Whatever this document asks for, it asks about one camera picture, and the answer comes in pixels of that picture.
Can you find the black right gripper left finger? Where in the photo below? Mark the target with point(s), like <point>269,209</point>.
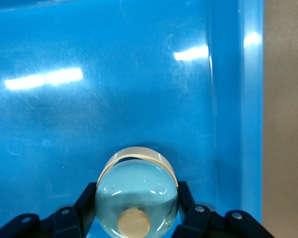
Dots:
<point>69,220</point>

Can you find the table cover mat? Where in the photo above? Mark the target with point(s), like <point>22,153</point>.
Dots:
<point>288,124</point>

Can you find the blue plastic tray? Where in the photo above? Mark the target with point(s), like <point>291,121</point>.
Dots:
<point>101,99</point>

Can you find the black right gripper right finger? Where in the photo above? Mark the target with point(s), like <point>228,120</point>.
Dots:
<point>203,223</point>

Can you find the blue dome bell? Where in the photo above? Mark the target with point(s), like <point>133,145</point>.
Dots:
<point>136,188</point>

